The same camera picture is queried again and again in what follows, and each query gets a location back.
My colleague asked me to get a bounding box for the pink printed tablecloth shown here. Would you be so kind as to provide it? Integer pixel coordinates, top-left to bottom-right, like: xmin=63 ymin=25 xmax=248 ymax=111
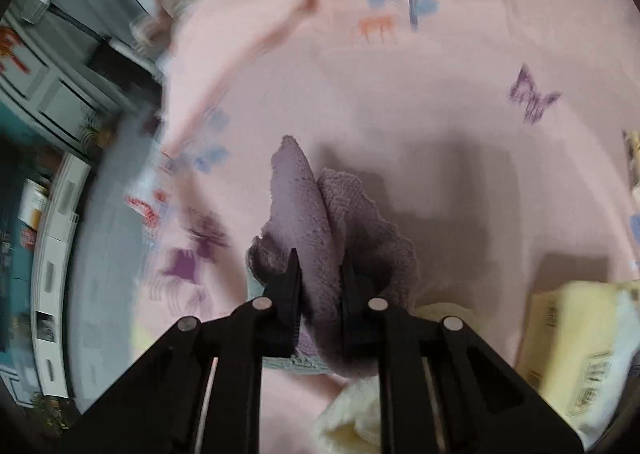
xmin=129 ymin=0 xmax=640 ymax=454

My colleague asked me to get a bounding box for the purple fuzzy towel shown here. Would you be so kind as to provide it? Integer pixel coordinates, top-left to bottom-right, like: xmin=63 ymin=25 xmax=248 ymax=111
xmin=247 ymin=135 xmax=420 ymax=378

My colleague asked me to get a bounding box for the cream knitted towel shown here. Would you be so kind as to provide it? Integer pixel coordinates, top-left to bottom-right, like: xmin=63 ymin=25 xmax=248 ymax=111
xmin=313 ymin=302 xmax=482 ymax=454

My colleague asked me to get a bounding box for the yellow tissue box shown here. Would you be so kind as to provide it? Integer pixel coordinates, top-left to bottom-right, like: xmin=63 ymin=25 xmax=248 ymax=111
xmin=515 ymin=281 xmax=639 ymax=450

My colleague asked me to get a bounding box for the white cabinet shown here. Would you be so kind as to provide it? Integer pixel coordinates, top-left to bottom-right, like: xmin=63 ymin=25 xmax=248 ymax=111
xmin=30 ymin=153 xmax=90 ymax=399

